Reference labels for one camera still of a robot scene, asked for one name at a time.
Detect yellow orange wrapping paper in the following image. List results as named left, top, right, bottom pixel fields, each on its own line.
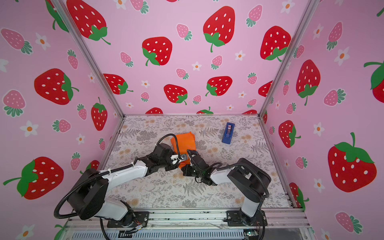
left=171, top=132, right=196, bottom=169

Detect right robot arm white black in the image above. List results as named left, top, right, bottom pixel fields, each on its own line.
left=181, top=156, right=272, bottom=227

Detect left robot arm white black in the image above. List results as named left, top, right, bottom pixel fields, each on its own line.
left=67, top=151, right=187, bottom=227

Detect blue tape dispenser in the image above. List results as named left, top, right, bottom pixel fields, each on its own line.
left=222, top=123, right=235, bottom=145

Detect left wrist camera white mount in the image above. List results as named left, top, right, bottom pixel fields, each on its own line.
left=171, top=154, right=188, bottom=162

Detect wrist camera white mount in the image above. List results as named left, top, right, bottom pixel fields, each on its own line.
left=171, top=154, right=188, bottom=162
left=187, top=150, right=210, bottom=171

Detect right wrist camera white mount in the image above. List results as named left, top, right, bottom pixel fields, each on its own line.
left=187, top=150, right=210, bottom=171

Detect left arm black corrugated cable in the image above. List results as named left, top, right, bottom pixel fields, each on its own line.
left=53, top=163, right=136, bottom=220

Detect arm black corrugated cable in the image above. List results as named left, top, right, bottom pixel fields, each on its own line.
left=53, top=163, right=136, bottom=220
left=209, top=160, right=271, bottom=208

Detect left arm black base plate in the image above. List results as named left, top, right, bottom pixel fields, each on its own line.
left=107, top=211, right=150, bottom=229

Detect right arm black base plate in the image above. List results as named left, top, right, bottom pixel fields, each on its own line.
left=224, top=210, right=268, bottom=227

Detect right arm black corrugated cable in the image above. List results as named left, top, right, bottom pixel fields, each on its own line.
left=209, top=160, right=271, bottom=208

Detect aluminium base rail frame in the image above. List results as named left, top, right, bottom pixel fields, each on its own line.
left=58, top=208, right=316, bottom=240

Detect left aluminium corner post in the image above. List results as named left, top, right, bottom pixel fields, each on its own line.
left=53, top=0, right=125, bottom=120

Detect aluminium corner post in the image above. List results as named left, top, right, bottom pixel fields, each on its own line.
left=53, top=0, right=125, bottom=120
left=259, top=0, right=320, bottom=120

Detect right aluminium corner post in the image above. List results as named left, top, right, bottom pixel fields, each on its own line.
left=259, top=0, right=320, bottom=120

